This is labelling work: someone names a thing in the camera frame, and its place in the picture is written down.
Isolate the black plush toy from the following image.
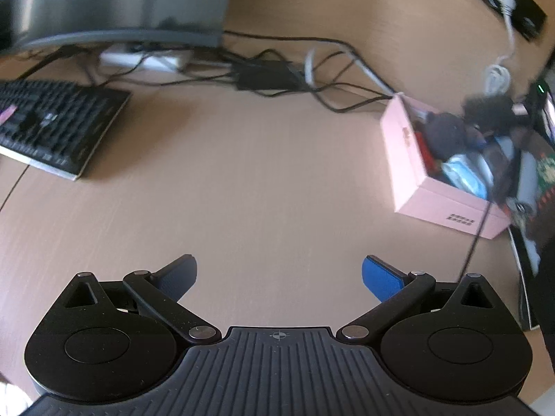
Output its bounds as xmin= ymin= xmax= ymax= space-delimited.
xmin=423 ymin=113 xmax=485 ymax=162

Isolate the blue white snack bag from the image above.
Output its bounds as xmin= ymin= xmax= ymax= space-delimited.
xmin=441 ymin=154 xmax=490 ymax=200

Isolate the pink cardboard box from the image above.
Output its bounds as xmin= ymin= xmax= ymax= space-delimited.
xmin=380 ymin=93 xmax=510 ymax=240

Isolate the glass computer case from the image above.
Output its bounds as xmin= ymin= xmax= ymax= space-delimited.
xmin=508 ymin=225 xmax=540 ymax=331

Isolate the black mechanical keyboard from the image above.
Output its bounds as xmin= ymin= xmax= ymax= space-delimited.
xmin=0 ymin=80 xmax=131 ymax=181

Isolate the white power strip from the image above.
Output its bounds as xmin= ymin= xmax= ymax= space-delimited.
xmin=100 ymin=49 xmax=192 ymax=72

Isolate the black power adapter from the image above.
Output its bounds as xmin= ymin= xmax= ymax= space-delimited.
xmin=230 ymin=60 xmax=304 ymax=91

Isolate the curved computer monitor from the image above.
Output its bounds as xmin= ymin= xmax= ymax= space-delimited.
xmin=1 ymin=0 xmax=229 ymax=54

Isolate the white coiled cable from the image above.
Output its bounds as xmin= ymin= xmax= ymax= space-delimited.
xmin=483 ymin=0 xmax=519 ymax=96

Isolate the grey looped cable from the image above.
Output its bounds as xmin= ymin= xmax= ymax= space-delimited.
xmin=304 ymin=47 xmax=398 ymax=96

